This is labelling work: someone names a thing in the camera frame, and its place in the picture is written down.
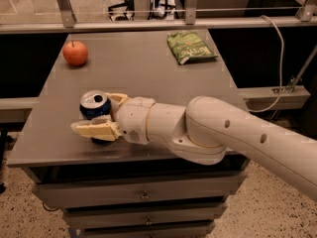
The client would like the middle grey drawer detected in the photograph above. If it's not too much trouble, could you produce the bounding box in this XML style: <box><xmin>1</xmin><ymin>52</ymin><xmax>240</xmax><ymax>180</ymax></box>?
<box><xmin>63</xmin><ymin>201</ymin><xmax>227</xmax><ymax>229</ymax></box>

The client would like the green jalapeno chip bag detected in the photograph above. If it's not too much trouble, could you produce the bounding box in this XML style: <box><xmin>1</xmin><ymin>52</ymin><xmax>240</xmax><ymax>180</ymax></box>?
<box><xmin>166</xmin><ymin>31</ymin><xmax>217</xmax><ymax>65</ymax></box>

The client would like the grey drawer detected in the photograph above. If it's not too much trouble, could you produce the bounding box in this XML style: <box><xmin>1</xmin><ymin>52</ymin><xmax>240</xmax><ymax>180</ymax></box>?
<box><xmin>63</xmin><ymin>201</ymin><xmax>227</xmax><ymax>229</ymax></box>
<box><xmin>83</xmin><ymin>220</ymin><xmax>215</xmax><ymax>238</ymax></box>
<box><xmin>33</xmin><ymin>172</ymin><xmax>246</xmax><ymax>208</ymax></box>

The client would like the grey metal railing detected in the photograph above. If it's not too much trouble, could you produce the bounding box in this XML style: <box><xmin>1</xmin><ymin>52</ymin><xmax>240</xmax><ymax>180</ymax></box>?
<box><xmin>0</xmin><ymin>0</ymin><xmax>317</xmax><ymax>34</ymax></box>

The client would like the black office chair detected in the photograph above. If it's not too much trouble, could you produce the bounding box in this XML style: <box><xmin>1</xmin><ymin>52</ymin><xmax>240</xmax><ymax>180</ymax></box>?
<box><xmin>107</xmin><ymin>0</ymin><xmax>135</xmax><ymax>22</ymax></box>

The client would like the white cable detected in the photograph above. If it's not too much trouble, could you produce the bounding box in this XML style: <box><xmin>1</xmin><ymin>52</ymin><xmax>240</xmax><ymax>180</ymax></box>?
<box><xmin>248</xmin><ymin>14</ymin><xmax>285</xmax><ymax>114</ymax></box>

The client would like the red apple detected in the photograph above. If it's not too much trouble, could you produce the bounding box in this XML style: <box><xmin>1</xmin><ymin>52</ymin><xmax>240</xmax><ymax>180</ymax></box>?
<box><xmin>62</xmin><ymin>41</ymin><xmax>88</xmax><ymax>66</ymax></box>

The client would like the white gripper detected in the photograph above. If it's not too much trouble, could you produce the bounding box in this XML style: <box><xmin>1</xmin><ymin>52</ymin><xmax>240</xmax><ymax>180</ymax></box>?
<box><xmin>70</xmin><ymin>93</ymin><xmax>156</xmax><ymax>145</ymax></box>

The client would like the bottom grey drawer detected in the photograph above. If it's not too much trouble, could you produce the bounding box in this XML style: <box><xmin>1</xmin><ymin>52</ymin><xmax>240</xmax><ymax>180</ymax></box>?
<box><xmin>83</xmin><ymin>220</ymin><xmax>215</xmax><ymax>238</ymax></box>

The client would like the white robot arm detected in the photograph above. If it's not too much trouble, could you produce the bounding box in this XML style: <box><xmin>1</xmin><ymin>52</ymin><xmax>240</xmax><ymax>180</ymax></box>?
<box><xmin>71</xmin><ymin>91</ymin><xmax>317</xmax><ymax>201</ymax></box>

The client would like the top grey drawer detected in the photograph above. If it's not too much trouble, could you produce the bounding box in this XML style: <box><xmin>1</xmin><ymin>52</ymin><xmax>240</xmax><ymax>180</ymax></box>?
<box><xmin>33</xmin><ymin>172</ymin><xmax>246</xmax><ymax>208</ymax></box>

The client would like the blue pepsi can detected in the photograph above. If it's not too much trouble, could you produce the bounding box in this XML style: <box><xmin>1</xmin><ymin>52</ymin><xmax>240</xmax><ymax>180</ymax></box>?
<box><xmin>79</xmin><ymin>89</ymin><xmax>114</xmax><ymax>146</ymax></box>

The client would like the grey drawer cabinet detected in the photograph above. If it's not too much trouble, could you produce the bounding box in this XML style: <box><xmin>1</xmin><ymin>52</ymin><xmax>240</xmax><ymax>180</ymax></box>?
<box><xmin>8</xmin><ymin>31</ymin><xmax>247</xmax><ymax>238</ymax></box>

